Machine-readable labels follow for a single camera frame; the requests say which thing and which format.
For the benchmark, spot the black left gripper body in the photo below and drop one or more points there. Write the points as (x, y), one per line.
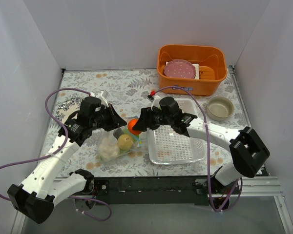
(110, 117)

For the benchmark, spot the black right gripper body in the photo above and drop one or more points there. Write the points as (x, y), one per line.
(148, 118)

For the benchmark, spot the clear zip top bag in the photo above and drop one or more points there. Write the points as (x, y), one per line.
(113, 136)

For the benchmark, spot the orange tangerine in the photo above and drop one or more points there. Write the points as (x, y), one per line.
(130, 126)

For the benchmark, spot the white cauliflower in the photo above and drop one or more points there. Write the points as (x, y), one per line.
(107, 151)

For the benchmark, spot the yellow pear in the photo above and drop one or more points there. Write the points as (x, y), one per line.
(125, 142)

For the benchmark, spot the green starfruit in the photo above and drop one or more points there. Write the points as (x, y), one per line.
(127, 132)

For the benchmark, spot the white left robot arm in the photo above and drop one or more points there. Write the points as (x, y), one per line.
(38, 194)

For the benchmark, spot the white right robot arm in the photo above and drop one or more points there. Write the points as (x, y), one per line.
(247, 150)

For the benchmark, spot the blue floral plate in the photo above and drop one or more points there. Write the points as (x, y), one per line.
(68, 107)

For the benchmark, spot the white plastic basket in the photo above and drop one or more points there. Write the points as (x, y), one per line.
(166, 147)

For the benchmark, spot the floral tablecloth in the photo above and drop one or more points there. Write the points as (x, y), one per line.
(127, 91)

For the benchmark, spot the pink dotted plate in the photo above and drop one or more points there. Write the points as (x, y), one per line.
(179, 68)

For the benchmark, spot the beige ceramic bowl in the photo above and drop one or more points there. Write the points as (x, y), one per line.
(219, 108)

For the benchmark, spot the orange plastic tub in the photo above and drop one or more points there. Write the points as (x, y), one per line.
(197, 69)

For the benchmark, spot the orange soap dish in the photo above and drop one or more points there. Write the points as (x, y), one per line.
(206, 73)

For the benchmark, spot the black base bar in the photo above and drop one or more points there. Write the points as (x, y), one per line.
(151, 190)

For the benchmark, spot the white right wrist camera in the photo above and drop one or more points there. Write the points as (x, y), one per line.
(154, 100)

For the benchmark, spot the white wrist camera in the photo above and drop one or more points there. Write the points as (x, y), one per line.
(102, 95)
(154, 100)

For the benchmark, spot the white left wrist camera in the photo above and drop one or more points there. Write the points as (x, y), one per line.
(102, 95)

